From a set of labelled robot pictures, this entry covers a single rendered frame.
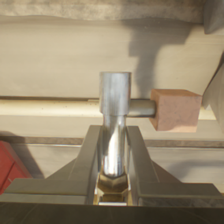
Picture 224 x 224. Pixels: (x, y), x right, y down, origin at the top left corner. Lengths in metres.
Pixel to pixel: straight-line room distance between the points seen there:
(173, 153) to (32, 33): 0.46
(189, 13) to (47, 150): 0.48
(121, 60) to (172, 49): 0.09
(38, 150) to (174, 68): 0.43
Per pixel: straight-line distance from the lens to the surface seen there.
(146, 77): 0.32
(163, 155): 0.52
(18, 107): 0.38
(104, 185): 0.17
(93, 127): 0.15
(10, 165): 0.56
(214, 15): 0.27
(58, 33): 0.30
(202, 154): 0.56
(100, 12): 0.28
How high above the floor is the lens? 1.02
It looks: 48 degrees down
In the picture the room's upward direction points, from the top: 178 degrees counter-clockwise
